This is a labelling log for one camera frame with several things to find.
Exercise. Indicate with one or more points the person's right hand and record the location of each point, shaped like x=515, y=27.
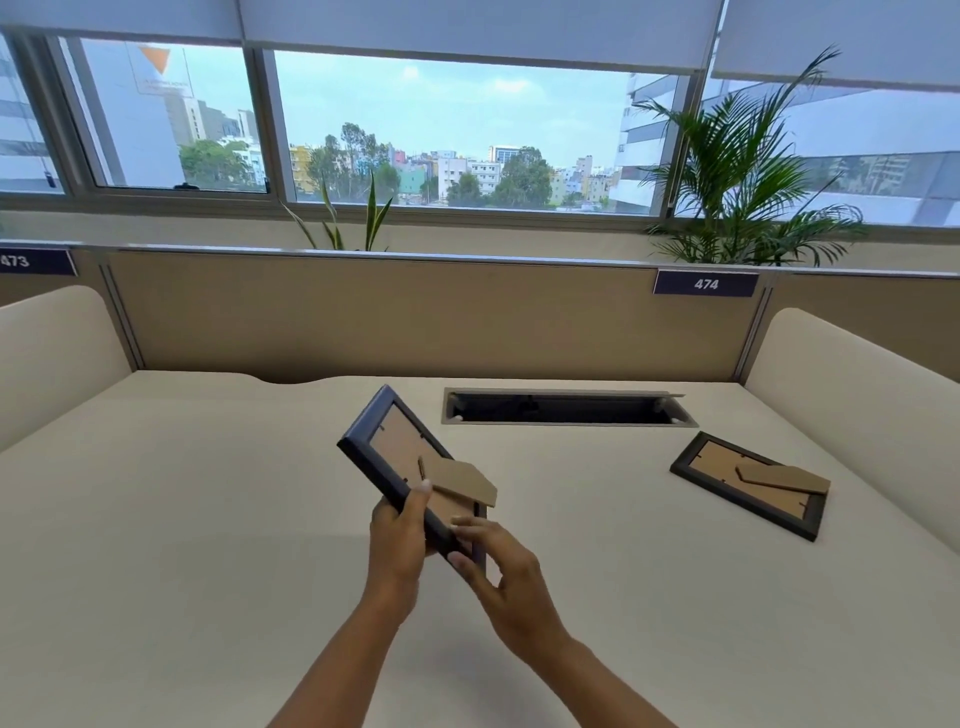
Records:
x=517, y=596

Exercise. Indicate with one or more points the person's left hand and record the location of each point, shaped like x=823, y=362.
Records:
x=391, y=555

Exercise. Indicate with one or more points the person's left thumb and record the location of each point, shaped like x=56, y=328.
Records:
x=417, y=510

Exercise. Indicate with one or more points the person's right thumb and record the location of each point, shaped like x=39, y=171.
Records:
x=466, y=574

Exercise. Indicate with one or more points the dark blue picture frame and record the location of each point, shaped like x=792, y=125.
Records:
x=390, y=442

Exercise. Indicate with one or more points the person's left forearm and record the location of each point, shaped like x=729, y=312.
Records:
x=341, y=667

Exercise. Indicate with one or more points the person's right forearm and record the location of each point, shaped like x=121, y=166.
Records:
x=607, y=694

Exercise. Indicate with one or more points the beige desk partition panel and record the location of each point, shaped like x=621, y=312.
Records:
x=45, y=289
x=862, y=307
x=420, y=315

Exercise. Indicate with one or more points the green snake plant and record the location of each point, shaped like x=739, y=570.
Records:
x=371, y=217

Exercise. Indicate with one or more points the dark blue number plate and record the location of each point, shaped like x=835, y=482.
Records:
x=705, y=283
x=37, y=262

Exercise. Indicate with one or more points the cream side divider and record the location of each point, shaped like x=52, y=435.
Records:
x=52, y=352
x=862, y=405

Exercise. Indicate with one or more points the green palm plant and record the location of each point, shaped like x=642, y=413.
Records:
x=739, y=172

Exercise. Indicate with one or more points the white roller blind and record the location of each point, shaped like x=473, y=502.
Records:
x=120, y=19
x=480, y=30
x=840, y=37

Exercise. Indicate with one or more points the black picture frame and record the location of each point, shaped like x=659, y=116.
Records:
x=720, y=469

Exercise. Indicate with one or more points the grey window frame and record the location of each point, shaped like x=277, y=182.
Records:
x=262, y=120

